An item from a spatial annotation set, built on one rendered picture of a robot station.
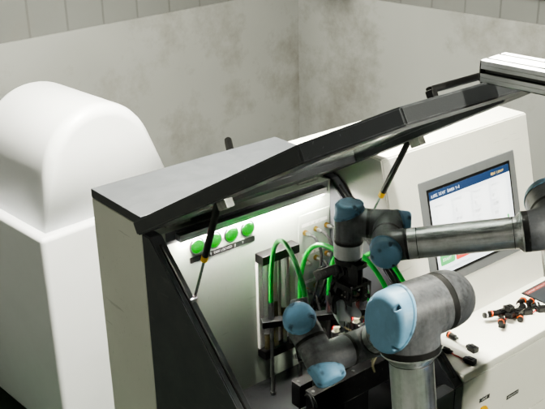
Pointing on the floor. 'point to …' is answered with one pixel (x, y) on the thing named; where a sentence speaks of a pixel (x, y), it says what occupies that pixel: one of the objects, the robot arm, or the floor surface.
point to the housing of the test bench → (135, 369)
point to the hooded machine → (58, 239)
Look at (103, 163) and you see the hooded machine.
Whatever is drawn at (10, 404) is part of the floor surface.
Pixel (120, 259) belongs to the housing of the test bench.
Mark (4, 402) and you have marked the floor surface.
